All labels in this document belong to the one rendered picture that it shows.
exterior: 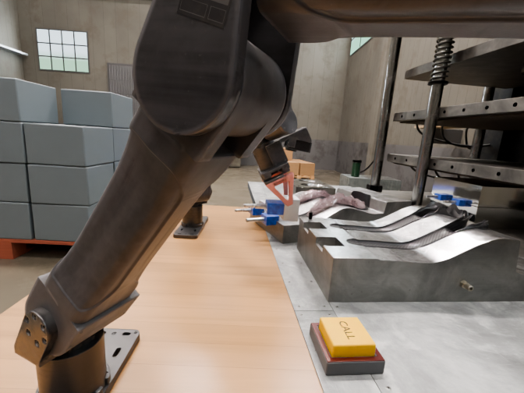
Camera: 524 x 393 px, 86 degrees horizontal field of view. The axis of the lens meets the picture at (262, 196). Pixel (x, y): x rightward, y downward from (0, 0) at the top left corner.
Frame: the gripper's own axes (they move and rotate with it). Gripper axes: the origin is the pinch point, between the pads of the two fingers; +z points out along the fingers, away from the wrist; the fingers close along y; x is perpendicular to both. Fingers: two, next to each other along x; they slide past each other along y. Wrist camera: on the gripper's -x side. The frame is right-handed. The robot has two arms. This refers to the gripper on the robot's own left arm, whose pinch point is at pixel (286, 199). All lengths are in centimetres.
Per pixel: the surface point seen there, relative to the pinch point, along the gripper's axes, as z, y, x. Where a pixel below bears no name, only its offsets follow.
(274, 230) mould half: 11.4, 13.7, 5.7
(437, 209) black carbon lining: 19.9, -0.5, -35.0
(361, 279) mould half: 14.1, -20.4, -4.8
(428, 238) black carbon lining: 18.7, -11.5, -24.3
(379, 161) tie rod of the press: 37, 106, -75
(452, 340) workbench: 23.3, -31.1, -12.1
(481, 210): 50, 33, -73
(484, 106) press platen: 13, 41, -92
